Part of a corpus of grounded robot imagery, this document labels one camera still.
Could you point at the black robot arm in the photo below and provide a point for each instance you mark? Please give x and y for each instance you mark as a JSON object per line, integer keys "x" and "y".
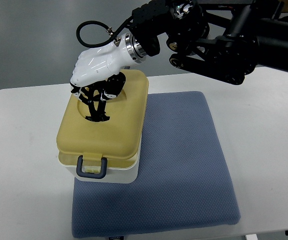
{"x": 220, "y": 39}

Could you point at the blue padded mat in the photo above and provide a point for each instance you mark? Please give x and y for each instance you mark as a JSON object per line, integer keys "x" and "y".
{"x": 183, "y": 180}

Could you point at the yellow box lid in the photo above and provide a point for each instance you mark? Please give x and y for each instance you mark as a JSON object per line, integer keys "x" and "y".
{"x": 116, "y": 120}

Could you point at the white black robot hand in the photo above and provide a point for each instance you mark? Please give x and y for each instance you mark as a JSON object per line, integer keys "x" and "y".
{"x": 98, "y": 64}

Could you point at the white storage box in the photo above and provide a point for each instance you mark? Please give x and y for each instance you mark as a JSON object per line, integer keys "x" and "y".
{"x": 101, "y": 162}

